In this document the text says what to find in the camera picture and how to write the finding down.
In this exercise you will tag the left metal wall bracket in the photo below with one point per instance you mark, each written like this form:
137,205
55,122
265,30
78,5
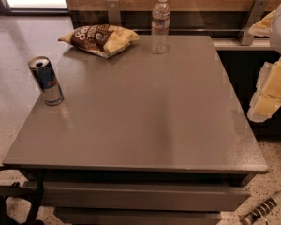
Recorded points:
114,13

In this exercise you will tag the right metal wall bracket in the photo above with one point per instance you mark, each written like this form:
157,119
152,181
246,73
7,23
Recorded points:
254,15

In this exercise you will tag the black chair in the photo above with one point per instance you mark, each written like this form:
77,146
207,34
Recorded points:
34,196

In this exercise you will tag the grey table drawer unit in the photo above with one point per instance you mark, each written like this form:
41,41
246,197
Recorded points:
141,198

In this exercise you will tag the striped cylindrical tool on floor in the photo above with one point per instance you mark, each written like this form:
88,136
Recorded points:
262,210

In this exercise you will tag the clear plastic water bottle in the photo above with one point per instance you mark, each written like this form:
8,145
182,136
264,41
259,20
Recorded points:
160,26

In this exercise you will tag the brown yellow chip bag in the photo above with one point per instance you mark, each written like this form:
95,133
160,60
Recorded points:
104,40

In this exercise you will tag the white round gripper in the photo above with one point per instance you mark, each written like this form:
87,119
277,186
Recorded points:
266,100

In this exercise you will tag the metal wall bracket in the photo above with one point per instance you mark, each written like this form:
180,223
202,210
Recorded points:
254,15
114,13

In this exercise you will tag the redbull can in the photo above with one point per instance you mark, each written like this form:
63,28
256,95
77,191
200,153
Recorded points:
43,72

